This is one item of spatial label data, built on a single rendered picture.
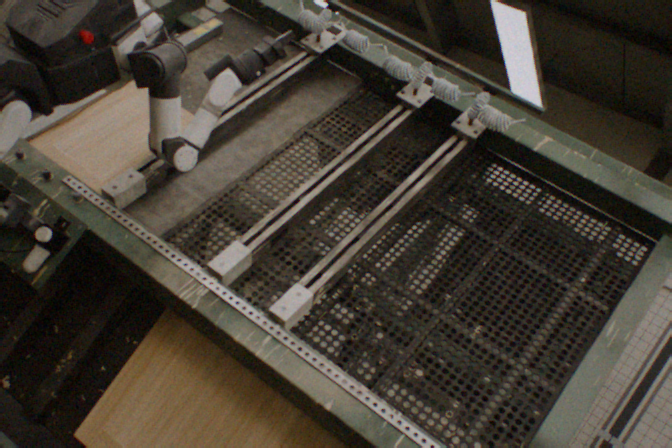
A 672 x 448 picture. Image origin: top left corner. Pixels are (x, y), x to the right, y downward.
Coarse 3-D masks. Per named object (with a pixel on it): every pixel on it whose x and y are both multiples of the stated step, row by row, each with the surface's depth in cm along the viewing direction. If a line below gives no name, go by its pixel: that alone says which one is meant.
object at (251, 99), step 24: (336, 24) 292; (312, 48) 280; (288, 72) 275; (312, 72) 286; (240, 96) 263; (264, 96) 267; (240, 120) 262; (144, 168) 238; (168, 168) 242; (120, 192) 228; (144, 192) 238
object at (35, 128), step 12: (204, 24) 294; (192, 36) 289; (204, 36) 291; (192, 48) 289; (96, 96) 261; (60, 108) 255; (72, 108) 255; (84, 108) 259; (36, 120) 250; (48, 120) 250; (60, 120) 253; (24, 132) 246; (36, 132) 247
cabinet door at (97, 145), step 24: (120, 96) 265; (144, 96) 266; (72, 120) 255; (96, 120) 256; (120, 120) 257; (144, 120) 259; (48, 144) 246; (72, 144) 248; (96, 144) 249; (120, 144) 250; (144, 144) 251; (72, 168) 240; (96, 168) 242; (120, 168) 243
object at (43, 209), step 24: (0, 168) 234; (0, 192) 219; (24, 192) 229; (0, 216) 216; (24, 216) 221; (48, 216) 225; (72, 216) 223; (0, 240) 226; (24, 240) 224; (48, 240) 214; (72, 240) 221; (24, 264) 215; (48, 264) 220
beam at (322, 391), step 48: (48, 192) 228; (96, 192) 230; (96, 240) 222; (144, 288) 220; (192, 288) 210; (240, 336) 201; (288, 384) 196; (336, 384) 195; (336, 432) 194; (384, 432) 187
